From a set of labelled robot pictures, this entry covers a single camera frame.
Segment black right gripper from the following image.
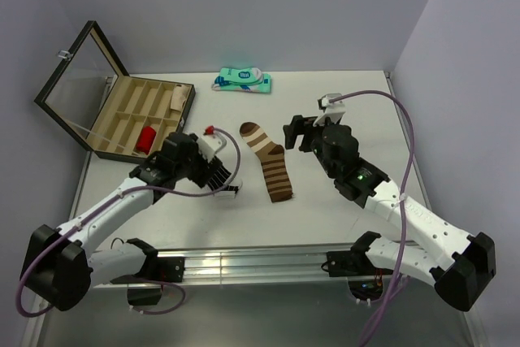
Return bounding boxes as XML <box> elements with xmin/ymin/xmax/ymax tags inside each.
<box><xmin>283</xmin><ymin>115</ymin><xmax>341</xmax><ymax>178</ymax></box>

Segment black white striped sock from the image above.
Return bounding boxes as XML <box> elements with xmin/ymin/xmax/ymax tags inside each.
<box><xmin>206</xmin><ymin>158</ymin><xmax>243</xmax><ymax>198</ymax></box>

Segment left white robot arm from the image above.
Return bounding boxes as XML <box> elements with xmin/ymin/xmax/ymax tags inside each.
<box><xmin>15</xmin><ymin>132</ymin><xmax>225</xmax><ymax>317</ymax></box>

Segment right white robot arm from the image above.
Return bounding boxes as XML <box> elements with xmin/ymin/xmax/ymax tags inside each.
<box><xmin>283</xmin><ymin>115</ymin><xmax>496</xmax><ymax>312</ymax></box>

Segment mint green folded socks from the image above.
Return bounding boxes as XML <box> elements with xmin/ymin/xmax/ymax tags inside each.
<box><xmin>211</xmin><ymin>67</ymin><xmax>271</xmax><ymax>93</ymax></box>

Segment red rolled sock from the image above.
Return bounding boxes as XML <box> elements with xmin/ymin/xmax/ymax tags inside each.
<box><xmin>135</xmin><ymin>126</ymin><xmax>157</xmax><ymax>154</ymax></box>

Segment brown striped sock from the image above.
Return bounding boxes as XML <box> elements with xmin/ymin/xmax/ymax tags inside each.
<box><xmin>239</xmin><ymin>122</ymin><xmax>293</xmax><ymax>203</ymax></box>

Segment beige rolled sock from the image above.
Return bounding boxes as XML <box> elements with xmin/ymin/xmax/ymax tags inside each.
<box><xmin>170</xmin><ymin>84</ymin><xmax>190</xmax><ymax>111</ymax></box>

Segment black compartment box with lid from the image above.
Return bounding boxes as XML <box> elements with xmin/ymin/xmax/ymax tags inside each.
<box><xmin>34</xmin><ymin>20</ymin><xmax>196</xmax><ymax>163</ymax></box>

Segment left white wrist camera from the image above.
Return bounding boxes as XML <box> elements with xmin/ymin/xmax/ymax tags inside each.
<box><xmin>197</xmin><ymin>126</ymin><xmax>227</xmax><ymax>162</ymax></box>

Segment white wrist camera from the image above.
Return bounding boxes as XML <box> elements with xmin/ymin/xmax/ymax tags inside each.
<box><xmin>197</xmin><ymin>126</ymin><xmax>227</xmax><ymax>162</ymax></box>
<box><xmin>313</xmin><ymin>93</ymin><xmax>345</xmax><ymax>127</ymax></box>

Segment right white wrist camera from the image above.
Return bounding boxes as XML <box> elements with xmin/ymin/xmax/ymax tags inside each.
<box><xmin>313</xmin><ymin>93</ymin><xmax>345</xmax><ymax>127</ymax></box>

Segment aluminium mounting rail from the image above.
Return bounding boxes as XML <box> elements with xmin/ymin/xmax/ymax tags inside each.
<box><xmin>24</xmin><ymin>241</ymin><xmax>484</xmax><ymax>347</ymax></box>

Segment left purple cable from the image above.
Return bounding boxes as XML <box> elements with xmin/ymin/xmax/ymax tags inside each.
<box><xmin>15</xmin><ymin>127</ymin><xmax>241</xmax><ymax>318</ymax></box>

